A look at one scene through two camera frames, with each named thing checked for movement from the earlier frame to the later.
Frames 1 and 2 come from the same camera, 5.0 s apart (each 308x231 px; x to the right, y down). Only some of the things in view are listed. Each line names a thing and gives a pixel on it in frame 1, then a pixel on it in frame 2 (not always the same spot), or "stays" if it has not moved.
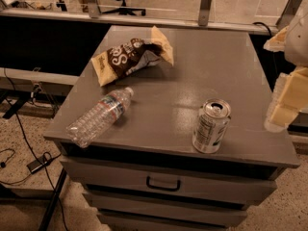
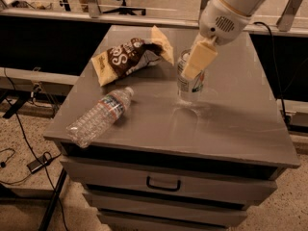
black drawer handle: (160, 188) stays
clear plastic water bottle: (99, 118) stays
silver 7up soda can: (211, 125) → (189, 89)
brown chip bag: (132, 55) stays
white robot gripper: (297, 40) → (221, 23)
